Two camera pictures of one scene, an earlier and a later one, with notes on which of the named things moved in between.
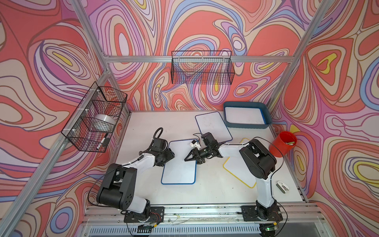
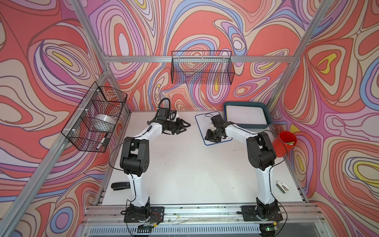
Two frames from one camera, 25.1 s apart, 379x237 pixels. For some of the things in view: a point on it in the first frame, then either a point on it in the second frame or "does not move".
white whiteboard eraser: (283, 187) does not move
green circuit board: (143, 228) does not move
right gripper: (196, 155) to (209, 138)
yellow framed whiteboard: (239, 168) to (246, 114)
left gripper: (170, 155) to (179, 125)
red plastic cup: (278, 148) does not move
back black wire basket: (204, 67) does not move
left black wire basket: (92, 127) does not move
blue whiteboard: (213, 123) does not move
